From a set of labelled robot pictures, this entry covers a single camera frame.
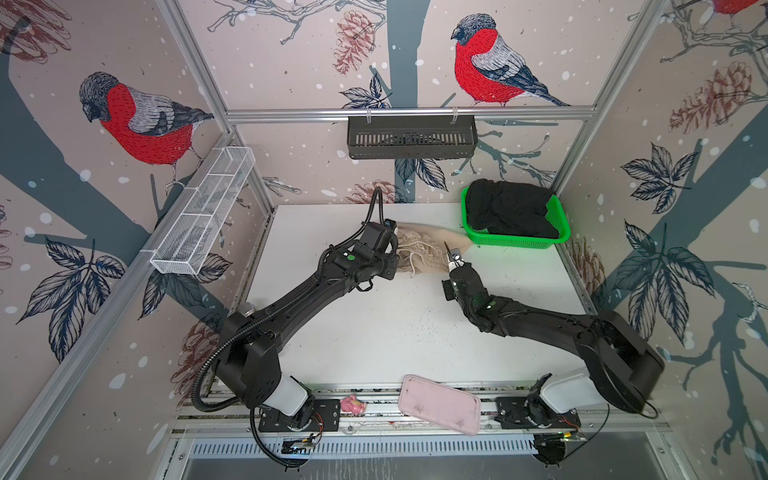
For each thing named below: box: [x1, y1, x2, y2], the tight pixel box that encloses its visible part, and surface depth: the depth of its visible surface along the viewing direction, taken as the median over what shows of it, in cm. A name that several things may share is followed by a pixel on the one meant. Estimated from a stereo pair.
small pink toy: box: [340, 394, 367, 417], surface depth 75 cm
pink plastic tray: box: [398, 374, 482, 436], surface depth 74 cm
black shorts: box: [466, 178, 559, 238], surface depth 113 cm
